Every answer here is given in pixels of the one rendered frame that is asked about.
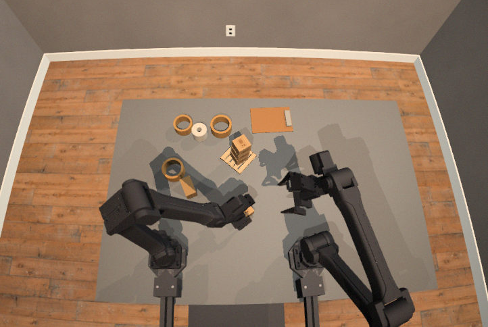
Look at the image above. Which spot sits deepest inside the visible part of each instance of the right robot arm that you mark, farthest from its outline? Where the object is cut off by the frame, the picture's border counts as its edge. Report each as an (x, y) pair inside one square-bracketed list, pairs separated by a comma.
[(321, 248)]

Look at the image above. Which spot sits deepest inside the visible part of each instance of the grey cylinder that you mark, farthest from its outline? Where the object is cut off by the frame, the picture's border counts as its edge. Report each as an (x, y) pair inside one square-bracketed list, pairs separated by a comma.
[(198, 134)]

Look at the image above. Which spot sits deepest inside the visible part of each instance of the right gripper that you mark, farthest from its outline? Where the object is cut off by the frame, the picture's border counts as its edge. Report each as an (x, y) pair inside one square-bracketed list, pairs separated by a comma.
[(297, 201)]

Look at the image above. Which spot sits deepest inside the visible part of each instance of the small wooden pallet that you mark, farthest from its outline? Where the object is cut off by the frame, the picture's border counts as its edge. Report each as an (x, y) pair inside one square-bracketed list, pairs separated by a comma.
[(226, 158)]

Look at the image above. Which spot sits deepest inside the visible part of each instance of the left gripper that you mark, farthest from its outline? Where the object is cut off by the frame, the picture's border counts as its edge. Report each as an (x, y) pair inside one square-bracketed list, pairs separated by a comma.
[(241, 223)]

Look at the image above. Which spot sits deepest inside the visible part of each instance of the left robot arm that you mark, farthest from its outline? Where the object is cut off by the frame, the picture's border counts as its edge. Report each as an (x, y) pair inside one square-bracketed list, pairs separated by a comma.
[(138, 203)]

